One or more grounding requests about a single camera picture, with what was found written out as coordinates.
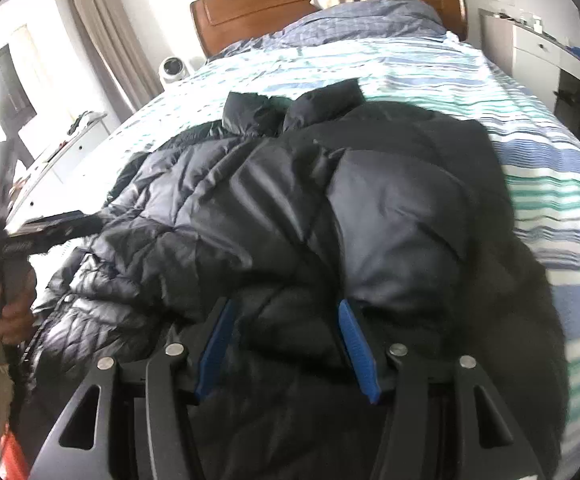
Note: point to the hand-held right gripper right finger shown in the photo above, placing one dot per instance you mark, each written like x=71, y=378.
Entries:
x=360, y=355

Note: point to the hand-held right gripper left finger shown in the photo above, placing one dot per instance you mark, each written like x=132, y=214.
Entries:
x=215, y=355

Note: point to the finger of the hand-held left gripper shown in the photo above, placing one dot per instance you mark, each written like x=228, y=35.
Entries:
x=65, y=222

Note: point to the black puffer jacket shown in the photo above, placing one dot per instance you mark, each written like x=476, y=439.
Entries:
x=270, y=200

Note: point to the person's left hand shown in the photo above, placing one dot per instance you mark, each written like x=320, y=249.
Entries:
x=17, y=317

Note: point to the white dresser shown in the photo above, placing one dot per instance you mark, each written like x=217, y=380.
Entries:
x=75, y=150

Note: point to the white round fan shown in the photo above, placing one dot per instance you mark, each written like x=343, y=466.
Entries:
x=172, y=67

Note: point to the beige curtain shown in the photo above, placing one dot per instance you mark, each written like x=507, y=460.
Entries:
x=100, y=35

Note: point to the orange rug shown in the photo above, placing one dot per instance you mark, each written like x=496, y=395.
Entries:
x=15, y=455

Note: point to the bed with striped duvet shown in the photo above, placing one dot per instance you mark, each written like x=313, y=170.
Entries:
x=544, y=185

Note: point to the wooden headboard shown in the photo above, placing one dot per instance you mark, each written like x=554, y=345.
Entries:
x=270, y=5

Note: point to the blue patterned pillow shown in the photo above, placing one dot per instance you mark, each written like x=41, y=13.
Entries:
x=359, y=25

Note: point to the white desk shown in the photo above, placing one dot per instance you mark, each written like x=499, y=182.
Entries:
x=529, y=50

